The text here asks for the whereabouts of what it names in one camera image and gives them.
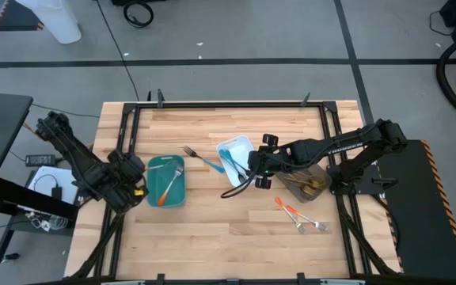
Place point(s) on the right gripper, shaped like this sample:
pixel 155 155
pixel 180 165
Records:
pixel 279 158

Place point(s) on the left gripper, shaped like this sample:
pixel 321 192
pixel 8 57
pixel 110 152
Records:
pixel 123 182

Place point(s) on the teal plastic bin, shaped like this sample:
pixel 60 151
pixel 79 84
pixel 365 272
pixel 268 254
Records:
pixel 153 190

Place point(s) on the white plastic bin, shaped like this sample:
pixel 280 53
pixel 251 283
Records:
pixel 240 147

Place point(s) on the grey translucent plastic bin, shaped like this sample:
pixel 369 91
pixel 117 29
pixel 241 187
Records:
pixel 291 192

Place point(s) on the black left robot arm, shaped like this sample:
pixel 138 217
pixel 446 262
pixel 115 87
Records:
pixel 73 150

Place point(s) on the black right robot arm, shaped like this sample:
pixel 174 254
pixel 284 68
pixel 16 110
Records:
pixel 346 146

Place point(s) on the white paper sheet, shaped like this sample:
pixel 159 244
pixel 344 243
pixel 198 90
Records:
pixel 65 178

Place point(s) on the small black charger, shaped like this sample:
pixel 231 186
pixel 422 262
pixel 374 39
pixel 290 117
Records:
pixel 57 192

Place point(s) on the silver aluminium extrusion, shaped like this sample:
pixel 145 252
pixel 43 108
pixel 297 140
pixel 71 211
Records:
pixel 343 282
pixel 123 282

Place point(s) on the black power adapter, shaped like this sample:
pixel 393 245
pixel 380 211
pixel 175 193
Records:
pixel 40 160

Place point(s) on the black hazard-striped platform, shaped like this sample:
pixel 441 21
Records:
pixel 422 221

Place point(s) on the white floor object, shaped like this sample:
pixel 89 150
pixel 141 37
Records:
pixel 58 23

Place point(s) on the hazard-striped floor mat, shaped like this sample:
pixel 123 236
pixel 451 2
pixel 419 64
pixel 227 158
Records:
pixel 14 20

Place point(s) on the black metal table frame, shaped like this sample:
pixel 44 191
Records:
pixel 228 105

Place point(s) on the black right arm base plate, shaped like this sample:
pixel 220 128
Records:
pixel 370 186

